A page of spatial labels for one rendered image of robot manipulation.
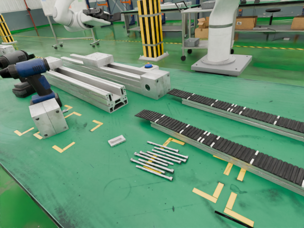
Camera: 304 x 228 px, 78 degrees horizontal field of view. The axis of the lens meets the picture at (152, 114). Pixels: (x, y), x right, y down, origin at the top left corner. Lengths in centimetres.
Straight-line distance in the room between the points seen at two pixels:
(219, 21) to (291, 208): 87
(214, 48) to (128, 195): 89
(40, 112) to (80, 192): 32
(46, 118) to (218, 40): 89
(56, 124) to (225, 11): 91
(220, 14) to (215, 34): 10
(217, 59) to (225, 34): 14
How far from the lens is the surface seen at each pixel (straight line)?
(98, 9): 87
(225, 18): 111
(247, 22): 554
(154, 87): 80
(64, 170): 60
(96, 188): 52
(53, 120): 74
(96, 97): 82
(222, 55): 115
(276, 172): 51
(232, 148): 54
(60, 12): 101
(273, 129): 68
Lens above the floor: 117
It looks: 32 degrees down
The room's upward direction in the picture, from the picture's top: 7 degrees counter-clockwise
